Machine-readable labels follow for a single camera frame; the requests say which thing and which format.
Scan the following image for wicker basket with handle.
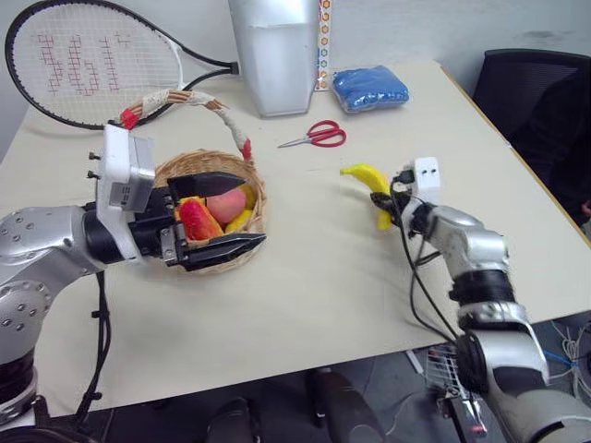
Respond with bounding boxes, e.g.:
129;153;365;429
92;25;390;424
119;89;270;277

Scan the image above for colourful hexagon printed strip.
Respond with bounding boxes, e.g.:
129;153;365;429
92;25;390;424
314;0;334;92

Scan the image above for white cable bundle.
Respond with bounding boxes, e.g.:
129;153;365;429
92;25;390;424
547;318;591;405

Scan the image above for yellow banana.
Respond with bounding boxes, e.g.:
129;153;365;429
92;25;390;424
339;162;394;231
223;184;259;234

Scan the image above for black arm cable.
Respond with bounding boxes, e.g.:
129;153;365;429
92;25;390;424
75;270;114;424
390;177;463;343

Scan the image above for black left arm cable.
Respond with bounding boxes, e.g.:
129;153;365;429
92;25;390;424
75;270;114;424

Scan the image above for black white tennis racket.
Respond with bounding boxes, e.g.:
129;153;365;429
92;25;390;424
4;0;242;131

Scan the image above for pink peach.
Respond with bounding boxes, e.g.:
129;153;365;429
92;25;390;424
205;187;248;226

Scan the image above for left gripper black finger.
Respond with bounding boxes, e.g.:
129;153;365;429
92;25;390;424
166;171;248;198
178;232;269;273

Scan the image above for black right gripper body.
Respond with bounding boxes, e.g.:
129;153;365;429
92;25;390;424
390;168;417;222

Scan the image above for red handled scissors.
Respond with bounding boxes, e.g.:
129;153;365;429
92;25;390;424
277;119;348;150

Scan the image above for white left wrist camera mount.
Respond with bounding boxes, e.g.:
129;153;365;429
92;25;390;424
86;123;157;263

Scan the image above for orange yellow fruit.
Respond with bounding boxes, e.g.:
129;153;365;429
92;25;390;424
176;196;207;221

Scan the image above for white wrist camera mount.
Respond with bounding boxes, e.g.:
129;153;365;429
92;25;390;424
399;157;443;203
86;123;157;263

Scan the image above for red fruit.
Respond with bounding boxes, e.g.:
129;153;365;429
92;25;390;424
178;198;225;242

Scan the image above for blue folded cloth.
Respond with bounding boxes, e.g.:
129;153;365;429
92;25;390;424
332;65;412;115

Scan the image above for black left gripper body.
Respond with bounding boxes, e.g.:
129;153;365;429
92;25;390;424
127;184;191;269

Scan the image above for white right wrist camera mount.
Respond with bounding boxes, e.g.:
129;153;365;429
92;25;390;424
399;157;443;203

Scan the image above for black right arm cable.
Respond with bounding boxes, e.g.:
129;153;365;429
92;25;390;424
390;177;463;343

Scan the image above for black office chair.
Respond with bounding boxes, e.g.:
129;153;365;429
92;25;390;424
471;47;591;228

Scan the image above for metal wire rack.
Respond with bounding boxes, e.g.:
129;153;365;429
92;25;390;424
423;343;491;437

